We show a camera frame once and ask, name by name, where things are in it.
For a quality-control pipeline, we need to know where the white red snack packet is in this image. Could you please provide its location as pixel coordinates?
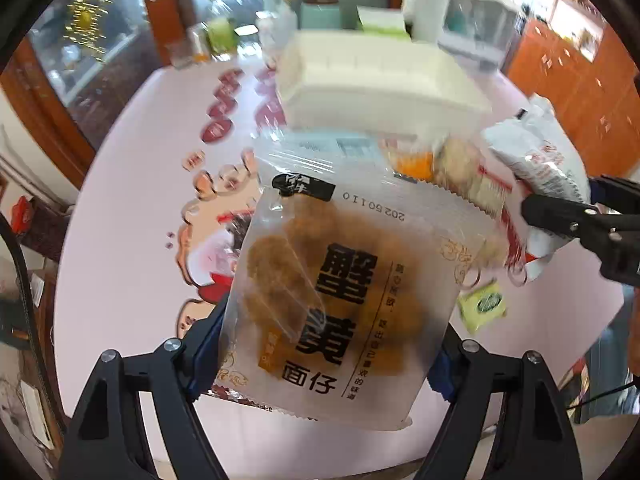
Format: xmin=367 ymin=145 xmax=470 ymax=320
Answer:
xmin=433 ymin=93 xmax=591 ymax=285

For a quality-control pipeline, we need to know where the green tissue packet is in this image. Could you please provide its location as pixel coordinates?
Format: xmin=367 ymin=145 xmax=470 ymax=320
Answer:
xmin=457 ymin=281 xmax=506 ymax=334

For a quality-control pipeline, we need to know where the orange white snack packet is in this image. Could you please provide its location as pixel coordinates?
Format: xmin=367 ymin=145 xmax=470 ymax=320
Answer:
xmin=378 ymin=139 xmax=434 ymax=182

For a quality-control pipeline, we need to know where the crab roe noodle snack bag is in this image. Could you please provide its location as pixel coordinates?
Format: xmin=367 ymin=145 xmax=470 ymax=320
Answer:
xmin=216 ymin=134 xmax=496 ymax=431

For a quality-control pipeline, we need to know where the orange wooden cabinet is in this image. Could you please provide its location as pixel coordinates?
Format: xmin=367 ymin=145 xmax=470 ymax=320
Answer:
xmin=502 ymin=0 xmax=639 ymax=178

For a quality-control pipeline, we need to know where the pink cartoon tablecloth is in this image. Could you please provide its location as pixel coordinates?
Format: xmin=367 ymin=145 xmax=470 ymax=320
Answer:
xmin=54 ymin=61 xmax=624 ymax=479

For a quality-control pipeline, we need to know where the white cup sterilizer cabinet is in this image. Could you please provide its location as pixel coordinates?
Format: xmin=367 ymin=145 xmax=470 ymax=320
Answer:
xmin=401 ymin=0 xmax=521 ymax=70

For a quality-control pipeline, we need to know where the white plastic storage bin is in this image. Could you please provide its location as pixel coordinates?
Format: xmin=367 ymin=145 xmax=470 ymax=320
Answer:
xmin=276 ymin=30 xmax=492 ymax=140

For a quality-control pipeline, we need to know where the green tissue box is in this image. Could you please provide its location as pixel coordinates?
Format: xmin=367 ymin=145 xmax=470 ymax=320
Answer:
xmin=357 ymin=6 xmax=410 ymax=40

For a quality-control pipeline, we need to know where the teal ceramic canister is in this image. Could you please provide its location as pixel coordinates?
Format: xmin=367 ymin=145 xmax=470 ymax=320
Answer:
xmin=299 ymin=0 xmax=342 ymax=30

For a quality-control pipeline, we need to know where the wooden glass sliding door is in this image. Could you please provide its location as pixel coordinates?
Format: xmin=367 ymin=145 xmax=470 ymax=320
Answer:
xmin=0 ymin=0 xmax=281 ymax=191

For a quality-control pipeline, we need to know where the green label plastic bottle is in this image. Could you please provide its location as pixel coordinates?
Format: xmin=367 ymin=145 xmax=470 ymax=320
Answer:
xmin=205 ymin=0 xmax=236 ymax=61

